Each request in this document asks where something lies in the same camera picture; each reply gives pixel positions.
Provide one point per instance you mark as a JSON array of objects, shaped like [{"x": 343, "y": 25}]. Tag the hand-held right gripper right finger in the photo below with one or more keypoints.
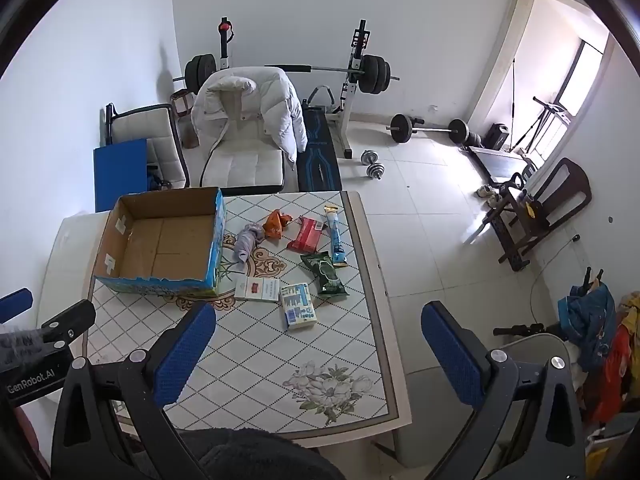
[{"x": 450, "y": 355}]

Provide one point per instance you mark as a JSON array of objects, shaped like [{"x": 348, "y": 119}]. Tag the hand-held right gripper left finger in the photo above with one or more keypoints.
[{"x": 185, "y": 355}]

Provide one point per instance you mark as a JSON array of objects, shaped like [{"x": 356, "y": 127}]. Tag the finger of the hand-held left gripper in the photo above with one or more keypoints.
[
  {"x": 15, "y": 305},
  {"x": 70, "y": 321}
]

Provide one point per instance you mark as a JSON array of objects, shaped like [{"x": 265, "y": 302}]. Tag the white and red box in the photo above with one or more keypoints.
[{"x": 257, "y": 289}]

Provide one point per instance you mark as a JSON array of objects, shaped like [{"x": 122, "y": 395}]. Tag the cardboard box with blue print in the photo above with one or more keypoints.
[{"x": 165, "y": 245}]

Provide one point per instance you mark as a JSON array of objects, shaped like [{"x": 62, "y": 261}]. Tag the white blue carton box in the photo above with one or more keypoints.
[{"x": 297, "y": 307}]

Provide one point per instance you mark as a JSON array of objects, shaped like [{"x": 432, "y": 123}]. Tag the grey purple sock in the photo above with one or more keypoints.
[{"x": 247, "y": 242}]

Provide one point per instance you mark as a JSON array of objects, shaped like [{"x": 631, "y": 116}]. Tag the green snack packet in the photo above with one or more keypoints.
[{"x": 325, "y": 272}]

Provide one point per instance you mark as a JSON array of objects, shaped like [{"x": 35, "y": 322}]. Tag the orange snack packet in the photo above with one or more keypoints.
[{"x": 275, "y": 225}]

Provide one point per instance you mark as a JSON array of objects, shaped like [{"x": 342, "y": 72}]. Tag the long blue tube packet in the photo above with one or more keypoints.
[{"x": 336, "y": 237}]

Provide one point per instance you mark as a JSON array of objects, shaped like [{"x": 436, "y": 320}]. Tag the red snack packet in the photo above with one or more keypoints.
[{"x": 305, "y": 235}]

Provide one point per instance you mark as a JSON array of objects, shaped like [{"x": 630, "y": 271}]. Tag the white curved panel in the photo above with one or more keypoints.
[{"x": 70, "y": 250}]

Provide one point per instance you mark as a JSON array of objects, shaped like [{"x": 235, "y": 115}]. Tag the person's dark fleece clothing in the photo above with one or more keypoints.
[{"x": 250, "y": 455}]

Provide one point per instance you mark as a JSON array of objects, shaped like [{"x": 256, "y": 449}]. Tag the blue jacket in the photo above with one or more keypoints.
[{"x": 590, "y": 320}]

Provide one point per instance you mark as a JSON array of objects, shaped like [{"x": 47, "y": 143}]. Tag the blue board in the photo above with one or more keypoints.
[{"x": 120, "y": 175}]

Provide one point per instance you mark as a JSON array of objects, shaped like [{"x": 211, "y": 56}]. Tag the orange red clothing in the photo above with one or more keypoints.
[{"x": 612, "y": 375}]

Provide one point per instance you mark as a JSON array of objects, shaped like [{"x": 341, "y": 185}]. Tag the pair of white shoes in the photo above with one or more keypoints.
[{"x": 487, "y": 193}]

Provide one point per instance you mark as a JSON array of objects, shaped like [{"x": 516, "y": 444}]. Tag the white padded chair with jacket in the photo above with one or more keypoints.
[{"x": 245, "y": 167}]

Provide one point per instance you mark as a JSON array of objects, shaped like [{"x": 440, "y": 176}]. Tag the chrome dumbbell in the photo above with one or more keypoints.
[
  {"x": 375, "y": 172},
  {"x": 369, "y": 156}
]

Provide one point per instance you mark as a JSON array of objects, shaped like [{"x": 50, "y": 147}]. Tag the dark flat board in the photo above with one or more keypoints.
[{"x": 495, "y": 162}]

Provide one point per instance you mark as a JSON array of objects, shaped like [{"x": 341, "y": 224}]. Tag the dark wooden chair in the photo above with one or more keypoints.
[{"x": 565, "y": 190}]

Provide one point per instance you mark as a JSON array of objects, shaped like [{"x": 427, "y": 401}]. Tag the black box speaker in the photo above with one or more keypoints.
[{"x": 498, "y": 136}]

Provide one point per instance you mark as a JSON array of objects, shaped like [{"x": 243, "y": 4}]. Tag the short barbell with black plates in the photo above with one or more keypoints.
[{"x": 400, "y": 127}]

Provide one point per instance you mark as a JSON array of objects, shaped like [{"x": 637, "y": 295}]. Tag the blue and black weight bench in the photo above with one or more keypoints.
[{"x": 317, "y": 155}]

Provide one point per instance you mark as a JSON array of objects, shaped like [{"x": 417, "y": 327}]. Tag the brown wooden stool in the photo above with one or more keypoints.
[{"x": 181, "y": 102}]

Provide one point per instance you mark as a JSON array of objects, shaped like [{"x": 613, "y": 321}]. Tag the black metal stand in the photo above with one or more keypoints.
[{"x": 537, "y": 125}]

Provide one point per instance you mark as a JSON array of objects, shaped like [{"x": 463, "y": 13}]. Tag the white down jacket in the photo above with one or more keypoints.
[{"x": 260, "y": 105}]

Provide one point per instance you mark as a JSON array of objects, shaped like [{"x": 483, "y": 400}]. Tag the white bench press rack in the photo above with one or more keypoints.
[{"x": 356, "y": 65}]

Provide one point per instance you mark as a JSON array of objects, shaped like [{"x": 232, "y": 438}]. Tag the window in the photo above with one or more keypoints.
[{"x": 582, "y": 75}]

